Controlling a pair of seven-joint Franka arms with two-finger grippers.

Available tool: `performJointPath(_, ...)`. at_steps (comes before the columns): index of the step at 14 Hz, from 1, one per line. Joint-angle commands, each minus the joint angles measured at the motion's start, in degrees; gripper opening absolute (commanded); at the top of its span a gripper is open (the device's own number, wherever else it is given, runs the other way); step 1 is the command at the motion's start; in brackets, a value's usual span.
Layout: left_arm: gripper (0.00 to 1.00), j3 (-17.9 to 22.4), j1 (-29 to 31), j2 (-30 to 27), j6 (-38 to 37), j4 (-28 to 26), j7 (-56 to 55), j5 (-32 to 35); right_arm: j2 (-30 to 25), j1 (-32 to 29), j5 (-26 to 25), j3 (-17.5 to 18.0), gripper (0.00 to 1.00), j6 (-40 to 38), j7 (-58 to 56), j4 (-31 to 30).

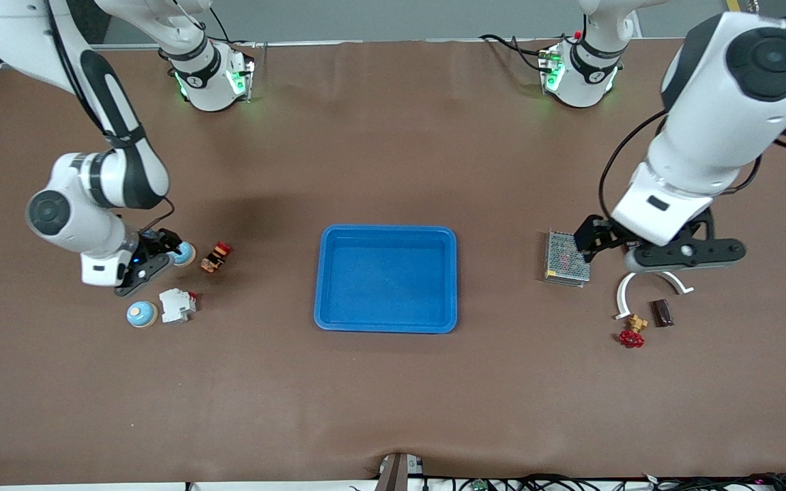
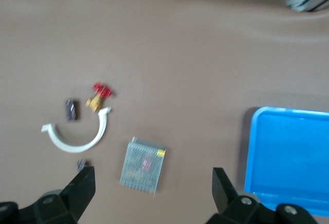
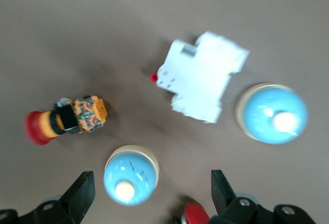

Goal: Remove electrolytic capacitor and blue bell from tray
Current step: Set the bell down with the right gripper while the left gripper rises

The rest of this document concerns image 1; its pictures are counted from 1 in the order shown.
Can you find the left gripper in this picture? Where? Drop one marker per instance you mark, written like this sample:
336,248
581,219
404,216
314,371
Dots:
595,235

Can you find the grey metal table bracket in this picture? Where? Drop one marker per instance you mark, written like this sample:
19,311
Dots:
398,474

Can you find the white curved plastic bracket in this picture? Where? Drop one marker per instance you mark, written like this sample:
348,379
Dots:
621,296

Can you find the white circuit breaker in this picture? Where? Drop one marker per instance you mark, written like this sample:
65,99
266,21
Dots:
176,307

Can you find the metal mesh power supply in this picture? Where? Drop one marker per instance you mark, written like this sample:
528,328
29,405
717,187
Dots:
560,262

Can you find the blue dome bell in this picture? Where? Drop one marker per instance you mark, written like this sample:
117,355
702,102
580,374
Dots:
185,256
140,314

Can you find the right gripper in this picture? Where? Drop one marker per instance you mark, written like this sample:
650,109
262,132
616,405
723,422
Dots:
155,245

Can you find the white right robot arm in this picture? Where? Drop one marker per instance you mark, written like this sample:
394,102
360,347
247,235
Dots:
120,177

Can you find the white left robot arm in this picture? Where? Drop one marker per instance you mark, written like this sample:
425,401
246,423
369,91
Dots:
727,123

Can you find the brass valve red handwheel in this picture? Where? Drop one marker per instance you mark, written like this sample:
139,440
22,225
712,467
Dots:
632,337

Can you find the blue plastic tray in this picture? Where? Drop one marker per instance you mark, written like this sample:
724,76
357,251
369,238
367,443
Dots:
386,286

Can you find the orange red rotary switch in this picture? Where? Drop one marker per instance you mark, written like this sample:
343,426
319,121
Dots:
216,257

